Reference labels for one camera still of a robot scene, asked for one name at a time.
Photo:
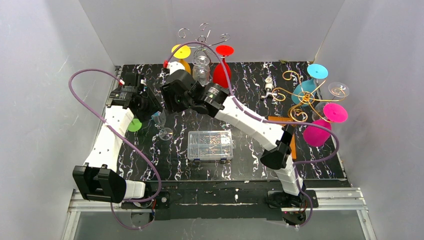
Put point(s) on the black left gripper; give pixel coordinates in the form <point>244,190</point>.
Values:
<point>148,108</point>

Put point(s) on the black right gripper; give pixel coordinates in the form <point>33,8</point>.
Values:
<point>170,99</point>

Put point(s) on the green plastic wine glass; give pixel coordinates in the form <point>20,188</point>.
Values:
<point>134,126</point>

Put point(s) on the clear glass wine glass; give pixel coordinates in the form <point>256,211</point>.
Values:
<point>330,110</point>
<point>165,133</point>

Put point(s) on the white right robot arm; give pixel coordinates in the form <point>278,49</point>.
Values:
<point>274,138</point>

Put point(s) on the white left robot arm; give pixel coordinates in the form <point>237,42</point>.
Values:
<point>97,179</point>

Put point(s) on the yellow plastic wine glass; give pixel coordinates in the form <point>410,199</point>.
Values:
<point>181,54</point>

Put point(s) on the red plastic wine glass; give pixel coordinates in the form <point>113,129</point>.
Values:
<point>219,76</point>

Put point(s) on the orange wooden rack base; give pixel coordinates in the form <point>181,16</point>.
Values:
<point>291,130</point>

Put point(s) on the clear plastic screw box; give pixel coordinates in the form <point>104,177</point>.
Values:
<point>210,145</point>

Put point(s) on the small silver metal fixture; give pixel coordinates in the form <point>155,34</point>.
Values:
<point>268,87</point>

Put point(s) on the silver wire glass rack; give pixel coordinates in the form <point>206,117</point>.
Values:
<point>201,50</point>

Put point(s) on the gold wire glass rack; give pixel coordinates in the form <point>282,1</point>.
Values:
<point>308,99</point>

